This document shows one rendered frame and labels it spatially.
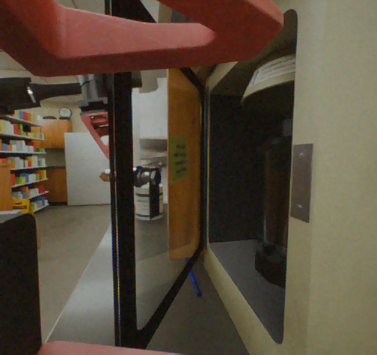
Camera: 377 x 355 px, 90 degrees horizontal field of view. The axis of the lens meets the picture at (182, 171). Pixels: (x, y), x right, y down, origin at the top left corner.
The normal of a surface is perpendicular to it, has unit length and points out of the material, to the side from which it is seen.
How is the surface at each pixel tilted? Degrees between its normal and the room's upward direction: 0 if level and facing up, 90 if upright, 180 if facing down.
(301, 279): 90
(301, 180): 90
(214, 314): 0
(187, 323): 0
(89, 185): 90
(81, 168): 90
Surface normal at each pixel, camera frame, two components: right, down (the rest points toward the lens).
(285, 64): -0.61, -0.34
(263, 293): 0.00, -1.00
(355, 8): 0.18, 0.07
